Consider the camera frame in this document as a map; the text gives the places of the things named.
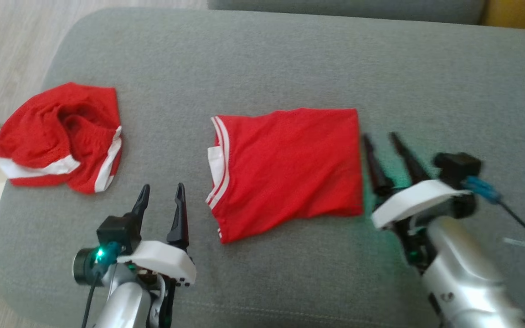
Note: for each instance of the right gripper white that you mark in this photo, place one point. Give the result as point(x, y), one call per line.
point(413, 202)

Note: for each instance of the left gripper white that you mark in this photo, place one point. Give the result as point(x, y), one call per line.
point(162, 262)

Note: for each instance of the red Bulls basketball jersey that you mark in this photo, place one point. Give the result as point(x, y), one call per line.
point(290, 168)

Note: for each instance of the red shorts with white stripes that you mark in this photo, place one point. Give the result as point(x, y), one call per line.
point(57, 136)

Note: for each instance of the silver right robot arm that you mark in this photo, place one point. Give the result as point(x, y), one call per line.
point(458, 278)

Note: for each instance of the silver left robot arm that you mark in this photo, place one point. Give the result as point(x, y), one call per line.
point(126, 300)

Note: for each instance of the grey sofa seat cushion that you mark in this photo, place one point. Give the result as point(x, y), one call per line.
point(290, 68)

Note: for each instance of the grey sofa back cushion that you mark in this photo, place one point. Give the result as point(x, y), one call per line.
point(344, 9)

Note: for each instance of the yellow cushion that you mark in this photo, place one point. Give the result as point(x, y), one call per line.
point(520, 13)

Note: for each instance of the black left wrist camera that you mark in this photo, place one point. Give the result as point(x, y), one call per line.
point(119, 232)

